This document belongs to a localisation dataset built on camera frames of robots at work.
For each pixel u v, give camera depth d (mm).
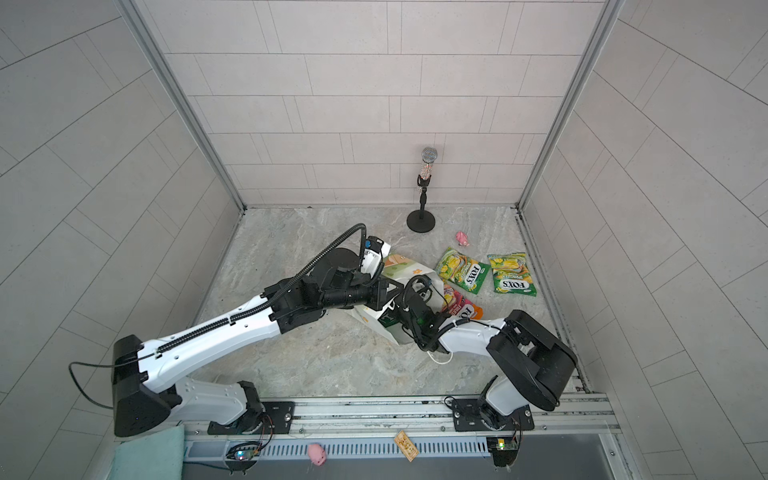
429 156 889
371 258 603
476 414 716
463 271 962
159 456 647
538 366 431
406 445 667
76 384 424
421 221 1114
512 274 944
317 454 656
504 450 679
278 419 706
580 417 720
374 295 575
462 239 1043
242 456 643
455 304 867
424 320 667
